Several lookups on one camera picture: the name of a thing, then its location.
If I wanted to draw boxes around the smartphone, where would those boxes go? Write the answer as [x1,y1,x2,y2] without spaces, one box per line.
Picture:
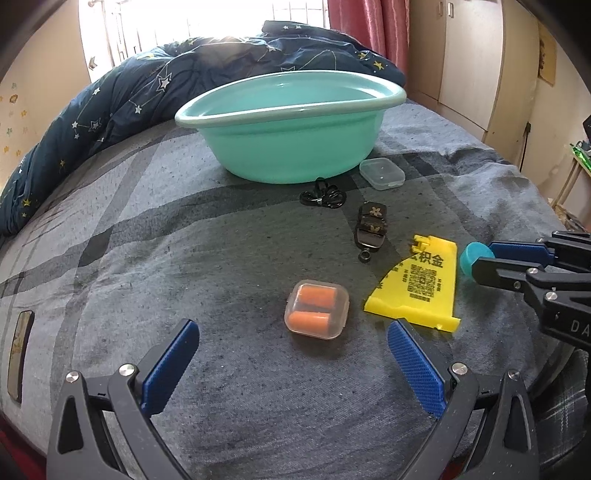
[7,310,35,404]

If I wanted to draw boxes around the yellow plastic card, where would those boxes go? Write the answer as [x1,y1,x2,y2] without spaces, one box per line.
[363,234,462,334]

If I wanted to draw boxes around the black wall cable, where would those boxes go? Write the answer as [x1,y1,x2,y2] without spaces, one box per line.
[519,122,532,171]

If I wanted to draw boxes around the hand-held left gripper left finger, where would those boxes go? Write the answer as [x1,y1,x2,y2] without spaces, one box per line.
[46,318,200,480]

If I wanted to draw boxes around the black earphones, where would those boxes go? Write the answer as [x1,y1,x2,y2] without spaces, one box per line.
[299,178,347,209]

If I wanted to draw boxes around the small clear plastic box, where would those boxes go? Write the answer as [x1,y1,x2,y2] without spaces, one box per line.
[359,157,406,191]

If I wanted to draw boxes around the metal window railing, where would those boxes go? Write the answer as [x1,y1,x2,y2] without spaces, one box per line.
[88,0,331,56]

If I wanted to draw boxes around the beige wardrobe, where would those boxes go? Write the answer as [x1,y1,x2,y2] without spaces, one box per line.
[409,0,504,144]

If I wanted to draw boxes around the grey plaid cloth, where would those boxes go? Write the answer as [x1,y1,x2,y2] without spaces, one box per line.
[531,383,591,462]

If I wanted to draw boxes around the grey plaid bed sheet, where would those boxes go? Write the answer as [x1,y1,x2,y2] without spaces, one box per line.
[0,102,587,480]

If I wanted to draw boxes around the clear case with orange earplugs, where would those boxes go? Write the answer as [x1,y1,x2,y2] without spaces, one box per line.
[284,279,349,341]

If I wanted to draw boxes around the small teal round container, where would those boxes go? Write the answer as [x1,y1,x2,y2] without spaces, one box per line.
[459,242,495,280]

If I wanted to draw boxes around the teal plastic basin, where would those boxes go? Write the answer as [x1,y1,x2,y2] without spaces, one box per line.
[174,70,408,185]

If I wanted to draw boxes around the navy star-print blanket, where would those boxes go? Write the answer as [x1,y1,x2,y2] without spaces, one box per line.
[0,21,406,236]

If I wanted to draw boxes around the wall stickers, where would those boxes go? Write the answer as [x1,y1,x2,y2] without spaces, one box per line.
[0,83,28,158]

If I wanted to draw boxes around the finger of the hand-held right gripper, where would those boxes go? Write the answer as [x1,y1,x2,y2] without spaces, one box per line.
[471,256,591,296]
[488,231,591,271]

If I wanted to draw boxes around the brown key case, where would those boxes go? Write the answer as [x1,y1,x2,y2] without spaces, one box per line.
[353,202,387,264]

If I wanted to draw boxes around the wall poster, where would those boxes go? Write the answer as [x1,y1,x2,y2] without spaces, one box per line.
[537,21,557,86]

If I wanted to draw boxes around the pink curtain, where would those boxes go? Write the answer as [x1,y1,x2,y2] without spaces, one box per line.
[327,0,411,75]

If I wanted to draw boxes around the green packet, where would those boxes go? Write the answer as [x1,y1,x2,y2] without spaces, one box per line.
[570,143,591,171]

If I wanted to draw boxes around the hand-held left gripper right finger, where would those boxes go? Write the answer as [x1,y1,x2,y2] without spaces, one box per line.
[387,318,541,480]

